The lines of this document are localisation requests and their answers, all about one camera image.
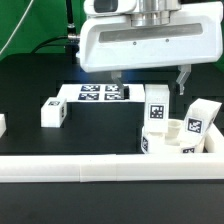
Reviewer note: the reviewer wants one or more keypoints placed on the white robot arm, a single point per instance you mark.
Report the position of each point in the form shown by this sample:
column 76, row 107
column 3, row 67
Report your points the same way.
column 135, row 34

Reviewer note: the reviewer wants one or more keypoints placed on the white U-shaped fence wall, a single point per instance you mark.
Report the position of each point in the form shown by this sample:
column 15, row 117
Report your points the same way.
column 134, row 167

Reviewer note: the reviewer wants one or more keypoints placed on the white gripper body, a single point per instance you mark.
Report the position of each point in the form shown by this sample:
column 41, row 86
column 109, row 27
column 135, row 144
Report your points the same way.
column 122, row 35

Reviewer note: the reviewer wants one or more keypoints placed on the white round stool seat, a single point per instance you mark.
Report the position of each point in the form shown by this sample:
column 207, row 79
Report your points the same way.
column 168, row 143

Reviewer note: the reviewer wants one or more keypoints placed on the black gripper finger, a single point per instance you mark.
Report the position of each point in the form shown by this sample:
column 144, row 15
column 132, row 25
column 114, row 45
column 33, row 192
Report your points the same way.
column 184, row 72
column 124, row 90

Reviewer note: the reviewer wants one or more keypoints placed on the white marker sheet with tags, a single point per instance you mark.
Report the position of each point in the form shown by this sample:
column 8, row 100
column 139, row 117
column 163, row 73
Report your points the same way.
column 100, row 93

